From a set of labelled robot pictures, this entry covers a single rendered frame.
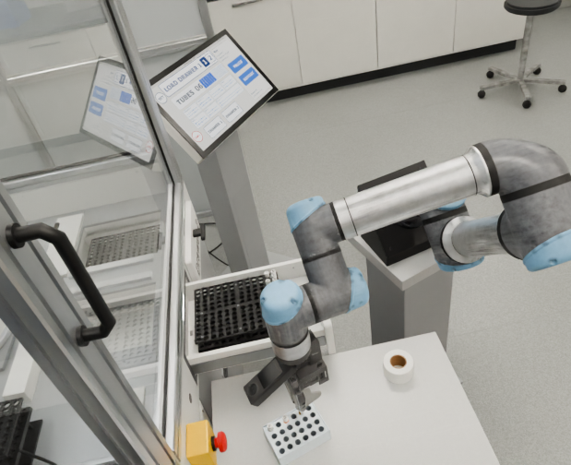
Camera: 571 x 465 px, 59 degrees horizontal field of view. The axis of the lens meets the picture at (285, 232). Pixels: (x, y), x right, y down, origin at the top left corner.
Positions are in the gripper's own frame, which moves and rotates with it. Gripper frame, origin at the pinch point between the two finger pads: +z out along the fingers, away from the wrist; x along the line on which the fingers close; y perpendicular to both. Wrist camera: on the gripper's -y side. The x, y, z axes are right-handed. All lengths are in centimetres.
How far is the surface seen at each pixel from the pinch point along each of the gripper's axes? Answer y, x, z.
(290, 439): -4.4, -4.4, 3.3
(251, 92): 42, 115, -18
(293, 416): -1.1, 0.6, 4.6
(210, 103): 24, 107, -23
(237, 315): -2.5, 24.6, -7.1
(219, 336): -8.6, 21.6, -6.8
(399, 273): 45, 25, 7
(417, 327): 53, 26, 39
